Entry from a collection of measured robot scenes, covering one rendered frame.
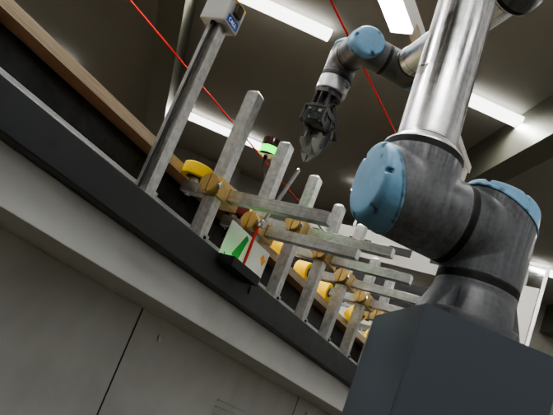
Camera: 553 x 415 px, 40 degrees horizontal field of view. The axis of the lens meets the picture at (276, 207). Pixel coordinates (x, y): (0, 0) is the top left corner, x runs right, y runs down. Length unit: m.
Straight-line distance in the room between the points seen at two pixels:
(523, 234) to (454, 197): 0.15
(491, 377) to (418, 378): 0.12
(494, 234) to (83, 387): 1.16
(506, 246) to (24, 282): 1.04
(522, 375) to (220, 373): 1.49
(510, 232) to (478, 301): 0.14
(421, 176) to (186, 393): 1.39
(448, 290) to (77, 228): 0.74
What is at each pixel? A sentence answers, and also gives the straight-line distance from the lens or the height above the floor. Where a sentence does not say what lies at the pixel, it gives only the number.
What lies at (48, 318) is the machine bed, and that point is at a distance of 1.89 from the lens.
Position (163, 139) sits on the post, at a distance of 1.73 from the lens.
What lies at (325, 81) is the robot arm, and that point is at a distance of 2.18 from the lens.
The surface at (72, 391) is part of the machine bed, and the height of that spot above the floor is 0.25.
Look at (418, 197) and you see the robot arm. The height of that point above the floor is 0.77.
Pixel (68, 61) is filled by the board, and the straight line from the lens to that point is 1.70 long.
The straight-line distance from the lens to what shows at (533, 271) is 4.60.
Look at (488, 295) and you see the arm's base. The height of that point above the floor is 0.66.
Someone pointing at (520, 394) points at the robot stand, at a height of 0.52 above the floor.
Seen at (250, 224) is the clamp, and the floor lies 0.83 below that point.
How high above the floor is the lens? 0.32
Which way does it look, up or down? 16 degrees up
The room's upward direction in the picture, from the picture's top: 21 degrees clockwise
